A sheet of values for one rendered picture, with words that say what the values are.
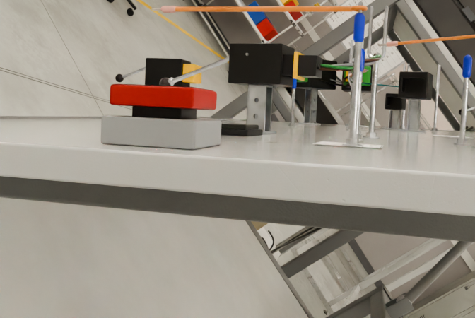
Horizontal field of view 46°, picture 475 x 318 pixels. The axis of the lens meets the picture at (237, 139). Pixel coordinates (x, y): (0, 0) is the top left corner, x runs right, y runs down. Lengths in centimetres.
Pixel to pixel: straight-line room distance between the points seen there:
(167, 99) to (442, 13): 133
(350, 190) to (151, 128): 12
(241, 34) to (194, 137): 850
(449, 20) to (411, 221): 122
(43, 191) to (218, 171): 23
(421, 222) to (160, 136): 19
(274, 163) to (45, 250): 50
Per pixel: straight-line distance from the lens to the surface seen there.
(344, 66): 56
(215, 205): 42
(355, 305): 147
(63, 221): 78
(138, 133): 31
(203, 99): 32
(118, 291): 80
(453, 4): 161
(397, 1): 152
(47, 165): 30
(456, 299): 763
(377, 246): 808
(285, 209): 41
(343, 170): 26
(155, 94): 31
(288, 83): 57
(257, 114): 59
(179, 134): 30
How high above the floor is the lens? 120
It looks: 12 degrees down
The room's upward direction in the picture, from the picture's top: 55 degrees clockwise
